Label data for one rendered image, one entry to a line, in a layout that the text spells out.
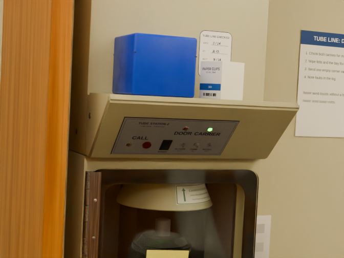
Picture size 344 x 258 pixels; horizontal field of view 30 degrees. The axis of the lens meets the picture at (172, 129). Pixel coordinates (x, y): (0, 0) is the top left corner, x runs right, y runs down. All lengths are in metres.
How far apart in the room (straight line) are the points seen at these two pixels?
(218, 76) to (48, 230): 0.35
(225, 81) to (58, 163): 0.29
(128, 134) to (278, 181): 0.78
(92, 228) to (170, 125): 0.21
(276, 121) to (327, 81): 0.71
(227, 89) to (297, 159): 0.73
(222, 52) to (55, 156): 0.36
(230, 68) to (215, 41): 0.10
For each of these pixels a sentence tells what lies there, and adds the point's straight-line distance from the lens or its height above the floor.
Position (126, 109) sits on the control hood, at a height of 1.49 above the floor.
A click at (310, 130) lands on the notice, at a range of 1.73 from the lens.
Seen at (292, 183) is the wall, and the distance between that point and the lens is 1.71.
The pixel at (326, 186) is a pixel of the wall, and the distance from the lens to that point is 1.78.
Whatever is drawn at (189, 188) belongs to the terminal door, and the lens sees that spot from 1.08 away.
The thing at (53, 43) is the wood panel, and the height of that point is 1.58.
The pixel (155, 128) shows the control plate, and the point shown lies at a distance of 0.97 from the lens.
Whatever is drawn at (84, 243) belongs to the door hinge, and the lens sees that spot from 1.03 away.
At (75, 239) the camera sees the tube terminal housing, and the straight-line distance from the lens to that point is 1.08.
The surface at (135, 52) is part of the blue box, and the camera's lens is 0.93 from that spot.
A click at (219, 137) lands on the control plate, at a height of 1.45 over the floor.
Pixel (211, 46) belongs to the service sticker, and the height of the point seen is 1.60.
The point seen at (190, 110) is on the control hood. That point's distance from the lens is 0.96.
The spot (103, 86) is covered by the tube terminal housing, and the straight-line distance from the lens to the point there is 1.03.
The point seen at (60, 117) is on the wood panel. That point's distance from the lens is 0.92.
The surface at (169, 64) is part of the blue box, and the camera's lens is 0.95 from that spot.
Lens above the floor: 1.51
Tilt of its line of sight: 3 degrees down
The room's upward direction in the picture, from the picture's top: 3 degrees clockwise
